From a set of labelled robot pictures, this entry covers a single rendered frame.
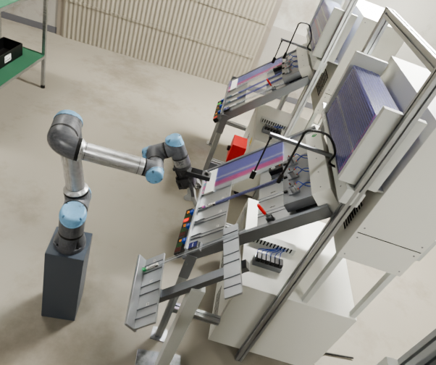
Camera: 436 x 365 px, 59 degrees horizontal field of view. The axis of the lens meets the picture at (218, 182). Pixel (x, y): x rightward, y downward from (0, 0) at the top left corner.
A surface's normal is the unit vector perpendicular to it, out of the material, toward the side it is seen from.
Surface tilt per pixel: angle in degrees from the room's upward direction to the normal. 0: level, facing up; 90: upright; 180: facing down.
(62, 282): 90
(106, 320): 0
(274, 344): 90
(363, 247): 90
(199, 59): 90
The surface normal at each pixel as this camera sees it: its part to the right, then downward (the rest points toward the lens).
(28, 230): 0.30, -0.74
